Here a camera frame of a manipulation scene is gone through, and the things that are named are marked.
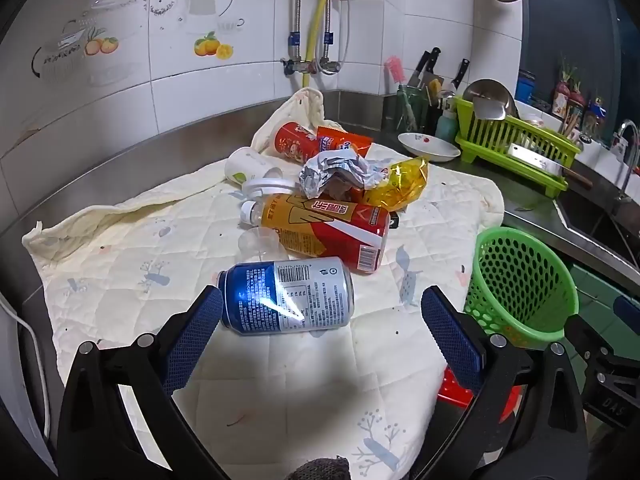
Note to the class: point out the green dish rack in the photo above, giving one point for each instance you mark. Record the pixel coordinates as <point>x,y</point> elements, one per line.
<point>500,142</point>

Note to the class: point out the steel faucet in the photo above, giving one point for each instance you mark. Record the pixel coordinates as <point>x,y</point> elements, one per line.
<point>629,160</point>

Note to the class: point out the clear plastic cup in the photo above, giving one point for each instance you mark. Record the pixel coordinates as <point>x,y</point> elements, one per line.
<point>257,242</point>

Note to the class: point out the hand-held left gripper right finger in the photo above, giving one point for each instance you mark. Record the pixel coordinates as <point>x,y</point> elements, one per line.
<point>450,340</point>

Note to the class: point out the pink bottle brush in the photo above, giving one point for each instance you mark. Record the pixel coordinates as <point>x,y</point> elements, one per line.
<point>394,70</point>

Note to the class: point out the orange snack bag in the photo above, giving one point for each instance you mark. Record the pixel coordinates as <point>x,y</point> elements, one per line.
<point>345,141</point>

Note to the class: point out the green glass jar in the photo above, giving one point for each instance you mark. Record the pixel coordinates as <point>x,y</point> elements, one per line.
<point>411,110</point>

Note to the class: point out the red chip canister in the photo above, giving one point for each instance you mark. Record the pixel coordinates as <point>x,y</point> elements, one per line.
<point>292,142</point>

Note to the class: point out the teal bottle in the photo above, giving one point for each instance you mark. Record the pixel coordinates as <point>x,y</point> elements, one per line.
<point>446,125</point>

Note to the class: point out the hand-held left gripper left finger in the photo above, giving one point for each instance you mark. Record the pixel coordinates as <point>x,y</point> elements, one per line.
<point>195,340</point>

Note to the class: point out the cream quilted blanket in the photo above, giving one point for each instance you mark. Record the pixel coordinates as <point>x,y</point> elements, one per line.
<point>125,260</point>

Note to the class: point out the metal pan in rack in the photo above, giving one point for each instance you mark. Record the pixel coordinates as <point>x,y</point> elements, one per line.
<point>487,89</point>

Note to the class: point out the blue-lidded jar with sprouts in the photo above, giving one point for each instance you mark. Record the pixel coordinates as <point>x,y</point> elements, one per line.
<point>595,117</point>

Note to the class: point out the white plastic lid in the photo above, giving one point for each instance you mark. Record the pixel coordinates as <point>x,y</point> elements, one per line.
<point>265,186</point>

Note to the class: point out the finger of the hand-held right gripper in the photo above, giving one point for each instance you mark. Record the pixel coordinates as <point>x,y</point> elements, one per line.
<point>587,335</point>
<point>629,308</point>

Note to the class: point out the metal pipe valve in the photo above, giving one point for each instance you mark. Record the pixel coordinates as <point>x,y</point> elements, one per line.
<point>330,66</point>
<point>292,66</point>

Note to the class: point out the blue container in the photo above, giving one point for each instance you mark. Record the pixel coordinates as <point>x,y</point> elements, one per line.
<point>524,87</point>

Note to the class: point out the white paper cup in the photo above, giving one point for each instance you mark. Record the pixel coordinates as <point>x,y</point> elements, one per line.
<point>245,165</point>

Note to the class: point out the red plastic stool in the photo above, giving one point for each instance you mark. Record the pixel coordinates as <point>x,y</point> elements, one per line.
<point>452,387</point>

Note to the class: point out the orange drink bottle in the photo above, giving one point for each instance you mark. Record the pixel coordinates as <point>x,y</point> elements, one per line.
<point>320,230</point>

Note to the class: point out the green plastic basket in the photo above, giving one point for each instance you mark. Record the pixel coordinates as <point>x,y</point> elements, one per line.
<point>487,270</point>

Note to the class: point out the red jar with sprouts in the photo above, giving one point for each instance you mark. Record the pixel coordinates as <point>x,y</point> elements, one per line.
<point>576,105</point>
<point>561,95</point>

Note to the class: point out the grey knit clothing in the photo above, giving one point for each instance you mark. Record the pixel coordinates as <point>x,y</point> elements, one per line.
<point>320,469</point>

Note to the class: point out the blue drink can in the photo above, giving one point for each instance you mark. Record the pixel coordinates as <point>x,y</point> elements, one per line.
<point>280,295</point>

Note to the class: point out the green cabinet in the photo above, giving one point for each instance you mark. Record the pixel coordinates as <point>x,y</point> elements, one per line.
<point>600,285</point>

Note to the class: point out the silver wrapper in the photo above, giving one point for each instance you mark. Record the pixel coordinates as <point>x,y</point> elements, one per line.
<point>330,170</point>

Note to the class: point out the yellow plastic bag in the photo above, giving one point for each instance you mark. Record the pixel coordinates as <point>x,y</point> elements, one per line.
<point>400,182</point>

